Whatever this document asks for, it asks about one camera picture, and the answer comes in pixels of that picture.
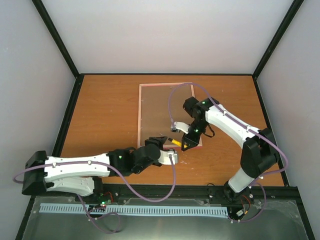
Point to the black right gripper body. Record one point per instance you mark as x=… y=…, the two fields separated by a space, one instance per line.
x=201 y=126

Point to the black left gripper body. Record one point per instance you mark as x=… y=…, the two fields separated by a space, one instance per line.
x=161 y=149

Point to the yellow handled screwdriver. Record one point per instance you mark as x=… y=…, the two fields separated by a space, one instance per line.
x=174 y=141

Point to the pink picture frame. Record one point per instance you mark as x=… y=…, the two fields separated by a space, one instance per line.
x=155 y=106

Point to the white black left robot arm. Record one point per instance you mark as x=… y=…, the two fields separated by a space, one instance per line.
x=82 y=175

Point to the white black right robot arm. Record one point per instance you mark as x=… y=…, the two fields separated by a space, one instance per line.
x=258 y=153

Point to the left controller board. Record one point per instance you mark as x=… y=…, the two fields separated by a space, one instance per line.
x=101 y=201

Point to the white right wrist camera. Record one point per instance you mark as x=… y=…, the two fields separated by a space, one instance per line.
x=178 y=127

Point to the right connector with wires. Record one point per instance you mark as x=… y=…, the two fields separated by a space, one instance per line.
x=246 y=202

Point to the metal base plate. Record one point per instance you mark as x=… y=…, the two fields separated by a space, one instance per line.
x=280 y=220

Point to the light blue cable duct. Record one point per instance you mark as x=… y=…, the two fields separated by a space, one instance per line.
x=136 y=210

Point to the black enclosure post right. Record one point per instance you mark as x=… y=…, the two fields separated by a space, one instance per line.
x=281 y=30

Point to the black enclosure post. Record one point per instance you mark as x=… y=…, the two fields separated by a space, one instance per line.
x=47 y=20
x=281 y=30

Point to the black enclosure post left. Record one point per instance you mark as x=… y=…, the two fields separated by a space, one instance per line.
x=47 y=20

